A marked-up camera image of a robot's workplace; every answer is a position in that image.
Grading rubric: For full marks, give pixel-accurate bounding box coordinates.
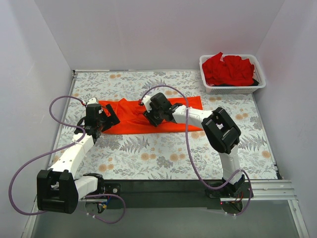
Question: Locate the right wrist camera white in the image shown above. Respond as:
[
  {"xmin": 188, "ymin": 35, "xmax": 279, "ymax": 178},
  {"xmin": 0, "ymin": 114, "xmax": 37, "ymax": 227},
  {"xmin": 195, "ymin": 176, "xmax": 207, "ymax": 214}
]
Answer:
[{"xmin": 138, "ymin": 95, "xmax": 152, "ymax": 112}]

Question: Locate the black garment in basket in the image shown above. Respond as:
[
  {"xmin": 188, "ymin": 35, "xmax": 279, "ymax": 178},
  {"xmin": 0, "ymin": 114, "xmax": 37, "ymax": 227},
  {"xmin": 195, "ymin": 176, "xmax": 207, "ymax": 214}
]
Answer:
[{"xmin": 215, "ymin": 78, "xmax": 259, "ymax": 87}]

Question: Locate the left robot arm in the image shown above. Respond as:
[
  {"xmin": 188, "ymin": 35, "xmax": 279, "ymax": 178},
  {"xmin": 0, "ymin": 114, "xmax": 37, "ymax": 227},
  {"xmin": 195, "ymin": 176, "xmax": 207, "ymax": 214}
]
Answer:
[{"xmin": 37, "ymin": 103, "xmax": 120, "ymax": 214}]

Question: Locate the white plastic basket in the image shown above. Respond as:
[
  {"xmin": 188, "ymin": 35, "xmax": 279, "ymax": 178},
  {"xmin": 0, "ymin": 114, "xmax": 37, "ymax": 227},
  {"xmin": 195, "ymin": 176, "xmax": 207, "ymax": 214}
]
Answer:
[{"xmin": 199, "ymin": 54, "xmax": 266, "ymax": 94}]

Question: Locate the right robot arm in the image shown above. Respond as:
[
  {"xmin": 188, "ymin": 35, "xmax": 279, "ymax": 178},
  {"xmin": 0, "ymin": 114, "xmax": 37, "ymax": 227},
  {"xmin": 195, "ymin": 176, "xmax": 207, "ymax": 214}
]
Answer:
[{"xmin": 139, "ymin": 93, "xmax": 245, "ymax": 196}]

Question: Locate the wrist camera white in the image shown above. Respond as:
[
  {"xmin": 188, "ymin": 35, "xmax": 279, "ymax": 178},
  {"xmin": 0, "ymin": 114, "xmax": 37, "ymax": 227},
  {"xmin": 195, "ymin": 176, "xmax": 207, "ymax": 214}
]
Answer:
[
  {"xmin": 85, "ymin": 97, "xmax": 103, "ymax": 114},
  {"xmin": 138, "ymin": 95, "xmax": 152, "ymax": 112}
]

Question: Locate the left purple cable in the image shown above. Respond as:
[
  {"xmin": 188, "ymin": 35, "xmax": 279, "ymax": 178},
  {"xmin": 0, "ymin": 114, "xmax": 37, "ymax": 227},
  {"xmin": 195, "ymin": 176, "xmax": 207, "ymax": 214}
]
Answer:
[{"xmin": 8, "ymin": 96, "xmax": 126, "ymax": 224}]

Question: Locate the orange t shirt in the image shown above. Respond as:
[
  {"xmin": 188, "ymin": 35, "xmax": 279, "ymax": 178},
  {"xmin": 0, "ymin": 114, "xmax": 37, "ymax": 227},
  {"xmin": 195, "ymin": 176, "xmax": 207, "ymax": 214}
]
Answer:
[{"xmin": 98, "ymin": 96, "xmax": 207, "ymax": 135}]

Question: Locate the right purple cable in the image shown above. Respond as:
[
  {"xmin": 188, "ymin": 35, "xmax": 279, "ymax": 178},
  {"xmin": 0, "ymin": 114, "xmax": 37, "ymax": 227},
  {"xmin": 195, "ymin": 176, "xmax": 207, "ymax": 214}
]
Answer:
[{"xmin": 138, "ymin": 84, "xmax": 254, "ymax": 216}]

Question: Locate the aluminium frame rail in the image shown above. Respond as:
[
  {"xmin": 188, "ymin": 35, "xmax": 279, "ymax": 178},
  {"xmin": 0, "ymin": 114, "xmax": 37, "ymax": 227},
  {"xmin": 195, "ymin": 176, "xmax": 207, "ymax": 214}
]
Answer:
[{"xmin": 34, "ymin": 179, "xmax": 298, "ymax": 203}]

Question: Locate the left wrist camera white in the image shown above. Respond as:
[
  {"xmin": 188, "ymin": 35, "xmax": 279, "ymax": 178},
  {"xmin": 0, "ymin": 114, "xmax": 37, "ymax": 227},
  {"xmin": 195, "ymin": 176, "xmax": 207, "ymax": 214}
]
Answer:
[{"xmin": 85, "ymin": 97, "xmax": 103, "ymax": 114}]

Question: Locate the purple cable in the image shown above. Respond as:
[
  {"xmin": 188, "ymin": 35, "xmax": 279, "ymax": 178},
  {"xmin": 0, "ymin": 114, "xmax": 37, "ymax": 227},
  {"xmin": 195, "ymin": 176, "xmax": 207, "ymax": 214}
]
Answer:
[
  {"xmin": 138, "ymin": 84, "xmax": 254, "ymax": 216},
  {"xmin": 8, "ymin": 96, "xmax": 126, "ymax": 224}
]

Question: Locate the floral table mat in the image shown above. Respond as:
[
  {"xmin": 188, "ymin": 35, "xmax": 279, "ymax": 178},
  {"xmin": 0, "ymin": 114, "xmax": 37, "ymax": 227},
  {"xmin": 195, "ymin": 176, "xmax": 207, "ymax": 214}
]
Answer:
[{"xmin": 64, "ymin": 70, "xmax": 277, "ymax": 179}]

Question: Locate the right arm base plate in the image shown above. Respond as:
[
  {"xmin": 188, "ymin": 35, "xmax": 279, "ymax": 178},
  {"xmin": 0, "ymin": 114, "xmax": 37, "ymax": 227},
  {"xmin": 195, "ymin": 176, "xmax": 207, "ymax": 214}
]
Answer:
[{"xmin": 205, "ymin": 181, "xmax": 254, "ymax": 199}]

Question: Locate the red shirts pile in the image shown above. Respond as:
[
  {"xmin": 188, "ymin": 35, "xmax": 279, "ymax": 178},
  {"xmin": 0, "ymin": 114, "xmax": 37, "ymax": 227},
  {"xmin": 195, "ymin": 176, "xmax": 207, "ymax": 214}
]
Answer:
[{"xmin": 203, "ymin": 52, "xmax": 255, "ymax": 86}]

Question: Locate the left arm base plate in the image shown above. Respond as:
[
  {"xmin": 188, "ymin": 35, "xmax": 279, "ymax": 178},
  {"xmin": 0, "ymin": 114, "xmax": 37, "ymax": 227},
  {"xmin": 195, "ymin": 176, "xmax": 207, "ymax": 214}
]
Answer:
[{"xmin": 83, "ymin": 183, "xmax": 121, "ymax": 199}]

